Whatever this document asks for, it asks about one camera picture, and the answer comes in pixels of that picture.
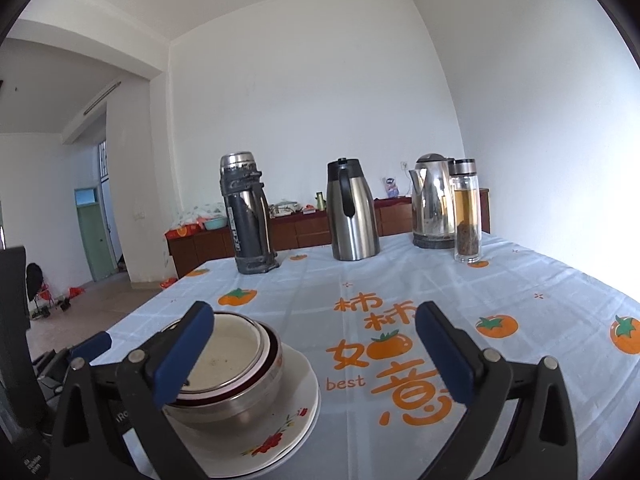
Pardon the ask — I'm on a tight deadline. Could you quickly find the mesh food cover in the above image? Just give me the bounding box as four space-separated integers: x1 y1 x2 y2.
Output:
175 202 228 231

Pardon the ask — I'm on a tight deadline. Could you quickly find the dark grey thermos flask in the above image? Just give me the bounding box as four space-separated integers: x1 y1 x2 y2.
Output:
220 151 280 275

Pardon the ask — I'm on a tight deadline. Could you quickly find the fluorescent tube light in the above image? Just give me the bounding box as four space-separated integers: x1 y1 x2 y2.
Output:
82 79 122 116

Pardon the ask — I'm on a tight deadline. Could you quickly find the pale blue persimmon tablecloth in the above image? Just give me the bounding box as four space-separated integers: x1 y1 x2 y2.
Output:
102 231 640 480

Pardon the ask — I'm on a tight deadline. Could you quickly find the dark wooden sideboard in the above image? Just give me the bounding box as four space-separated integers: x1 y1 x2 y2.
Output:
166 188 491 278

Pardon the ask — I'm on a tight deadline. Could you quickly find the black bag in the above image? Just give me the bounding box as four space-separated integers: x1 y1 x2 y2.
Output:
25 262 46 303

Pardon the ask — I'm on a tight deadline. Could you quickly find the red plastic bowl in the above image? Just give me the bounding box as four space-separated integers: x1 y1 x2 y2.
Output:
172 321 285 408

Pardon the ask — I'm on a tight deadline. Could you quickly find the steel carafe with black handle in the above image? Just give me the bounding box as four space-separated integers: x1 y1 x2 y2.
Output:
326 158 381 262

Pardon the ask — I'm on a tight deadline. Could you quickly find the stainless steel bowl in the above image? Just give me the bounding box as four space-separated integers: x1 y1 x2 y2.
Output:
162 345 286 425

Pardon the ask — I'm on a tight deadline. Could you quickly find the glass tea bottle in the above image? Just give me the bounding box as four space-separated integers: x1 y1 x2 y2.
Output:
448 158 482 264

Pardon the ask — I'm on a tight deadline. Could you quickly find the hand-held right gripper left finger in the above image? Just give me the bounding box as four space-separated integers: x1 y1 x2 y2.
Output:
50 301 215 480

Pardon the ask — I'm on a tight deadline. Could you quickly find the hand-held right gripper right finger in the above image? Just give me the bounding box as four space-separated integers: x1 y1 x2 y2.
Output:
415 301 581 480

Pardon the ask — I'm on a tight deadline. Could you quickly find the green door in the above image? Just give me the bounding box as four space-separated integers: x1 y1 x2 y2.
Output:
74 187 118 282

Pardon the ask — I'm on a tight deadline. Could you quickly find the white floral ceramic bowl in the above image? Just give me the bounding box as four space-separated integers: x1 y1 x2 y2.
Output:
165 347 320 479

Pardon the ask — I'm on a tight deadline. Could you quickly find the white enamel cup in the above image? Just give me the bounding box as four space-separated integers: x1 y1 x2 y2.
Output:
177 311 265 395

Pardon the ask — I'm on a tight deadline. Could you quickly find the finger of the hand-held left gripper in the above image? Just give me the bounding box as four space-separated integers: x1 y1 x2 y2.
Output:
107 395 151 461
31 331 113 397

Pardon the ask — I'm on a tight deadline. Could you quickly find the stainless electric kettle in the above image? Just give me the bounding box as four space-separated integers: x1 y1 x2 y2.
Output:
408 153 458 250

